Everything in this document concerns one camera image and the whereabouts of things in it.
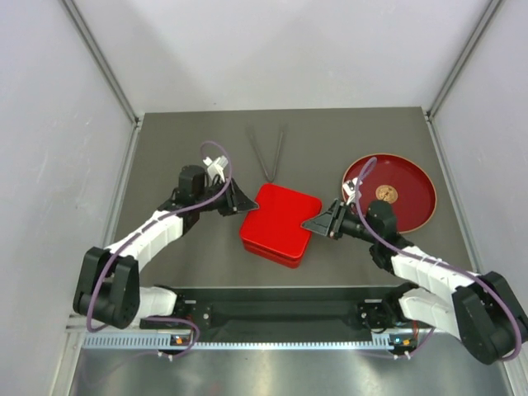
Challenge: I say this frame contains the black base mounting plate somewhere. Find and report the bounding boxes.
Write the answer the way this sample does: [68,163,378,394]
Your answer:
[172,286,422,341]

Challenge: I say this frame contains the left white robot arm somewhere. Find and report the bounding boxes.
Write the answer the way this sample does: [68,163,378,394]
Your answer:
[73,163,258,329]

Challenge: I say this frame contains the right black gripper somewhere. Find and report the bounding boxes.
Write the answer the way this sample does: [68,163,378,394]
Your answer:
[303,198,380,244]

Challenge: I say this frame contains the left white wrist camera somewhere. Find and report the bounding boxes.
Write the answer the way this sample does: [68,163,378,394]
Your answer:
[203,155,229,182]

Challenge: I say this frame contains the red chocolate box tray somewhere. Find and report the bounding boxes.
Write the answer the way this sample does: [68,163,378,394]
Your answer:
[243,242,308,269]

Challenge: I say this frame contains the metal tongs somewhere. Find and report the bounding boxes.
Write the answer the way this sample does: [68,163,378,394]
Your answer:
[245,124,288,183]

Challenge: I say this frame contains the red square box lid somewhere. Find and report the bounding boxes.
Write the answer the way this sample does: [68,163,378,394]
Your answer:
[239,183,323,252]

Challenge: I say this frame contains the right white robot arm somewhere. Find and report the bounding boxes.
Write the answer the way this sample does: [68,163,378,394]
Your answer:
[302,200,527,365]

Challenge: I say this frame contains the round red plate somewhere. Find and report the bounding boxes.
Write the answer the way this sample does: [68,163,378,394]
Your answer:
[342,153,437,233]

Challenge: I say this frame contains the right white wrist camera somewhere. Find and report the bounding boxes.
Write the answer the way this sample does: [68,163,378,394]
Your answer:
[342,177,362,205]

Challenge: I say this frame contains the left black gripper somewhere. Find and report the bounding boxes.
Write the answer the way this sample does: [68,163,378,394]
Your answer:
[196,176,258,216]

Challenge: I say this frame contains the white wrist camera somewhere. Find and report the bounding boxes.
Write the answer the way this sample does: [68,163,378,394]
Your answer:
[203,155,229,182]
[342,177,362,205]

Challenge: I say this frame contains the aluminium front rail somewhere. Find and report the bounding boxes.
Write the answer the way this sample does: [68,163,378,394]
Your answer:
[65,299,516,351]

